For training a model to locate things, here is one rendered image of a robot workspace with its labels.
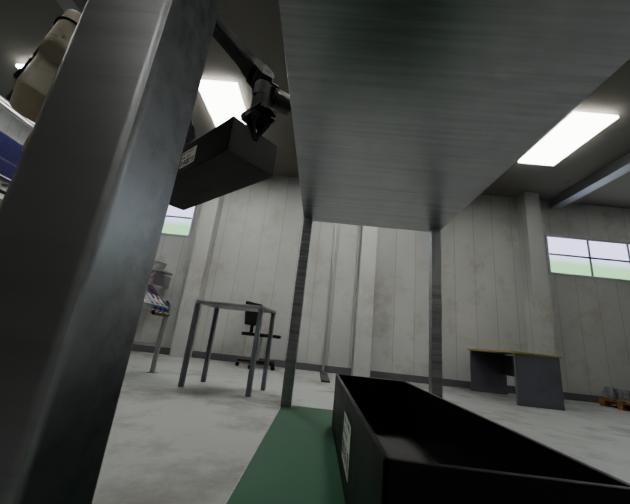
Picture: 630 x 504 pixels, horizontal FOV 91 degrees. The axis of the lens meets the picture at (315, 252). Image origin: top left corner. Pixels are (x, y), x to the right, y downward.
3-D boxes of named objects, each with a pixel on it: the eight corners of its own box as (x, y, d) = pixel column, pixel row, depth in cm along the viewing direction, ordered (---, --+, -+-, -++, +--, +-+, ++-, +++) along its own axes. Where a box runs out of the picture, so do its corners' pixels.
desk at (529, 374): (507, 394, 529) (504, 352, 548) (568, 411, 403) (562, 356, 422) (468, 390, 531) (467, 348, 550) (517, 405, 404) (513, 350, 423)
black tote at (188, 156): (142, 195, 121) (148, 169, 124) (183, 210, 134) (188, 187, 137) (227, 149, 85) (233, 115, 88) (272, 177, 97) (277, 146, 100)
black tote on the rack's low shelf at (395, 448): (331, 424, 72) (335, 373, 76) (405, 432, 72) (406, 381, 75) (374, 683, 18) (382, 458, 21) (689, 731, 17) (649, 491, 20)
